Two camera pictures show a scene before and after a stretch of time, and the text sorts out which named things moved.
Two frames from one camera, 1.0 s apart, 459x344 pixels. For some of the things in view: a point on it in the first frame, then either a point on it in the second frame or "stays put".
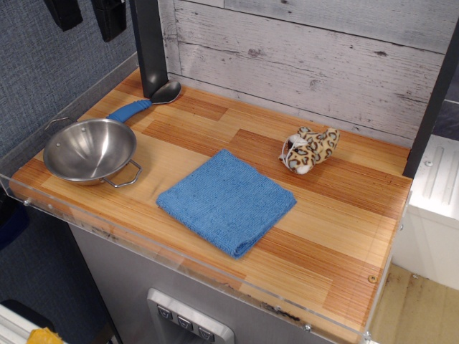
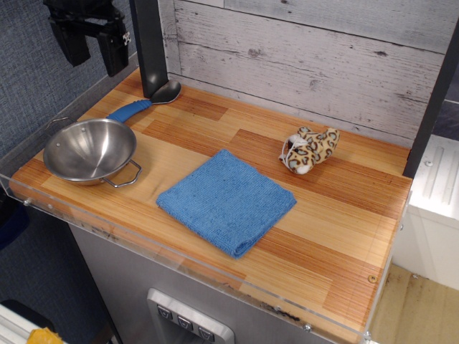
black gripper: x=112 y=16 -> x=72 y=21
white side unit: x=427 y=245 stays put
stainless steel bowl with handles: x=90 y=151 stays put
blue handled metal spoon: x=169 y=92 stays put
